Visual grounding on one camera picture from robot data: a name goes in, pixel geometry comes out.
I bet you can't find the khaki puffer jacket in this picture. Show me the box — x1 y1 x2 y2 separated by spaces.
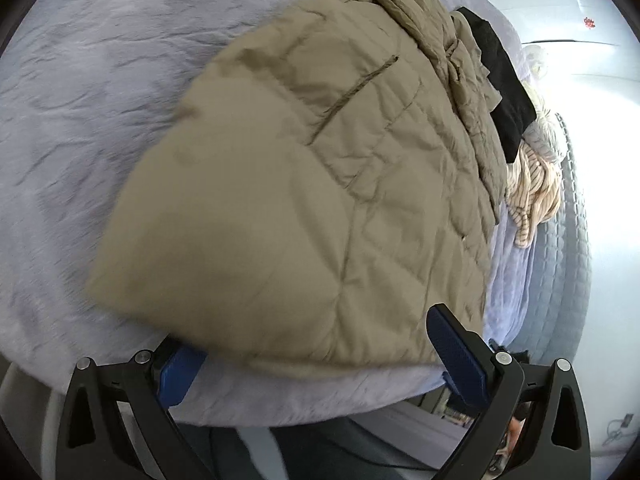
87 0 506 376

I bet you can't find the person right hand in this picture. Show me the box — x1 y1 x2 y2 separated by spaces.
486 402 530 479

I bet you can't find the grey quilted mattress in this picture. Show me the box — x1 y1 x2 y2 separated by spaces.
510 146 592 364

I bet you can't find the cream striped garment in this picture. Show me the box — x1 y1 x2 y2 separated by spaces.
506 141 562 248

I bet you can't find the cream knit round cushion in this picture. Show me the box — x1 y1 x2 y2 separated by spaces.
523 92 568 165

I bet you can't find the black folded garment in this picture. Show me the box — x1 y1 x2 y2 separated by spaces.
458 6 537 164

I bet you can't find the lavender plush bed blanket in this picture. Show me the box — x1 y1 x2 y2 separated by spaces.
1 0 521 427

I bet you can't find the white plush toy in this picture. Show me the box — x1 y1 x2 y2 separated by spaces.
523 44 542 77

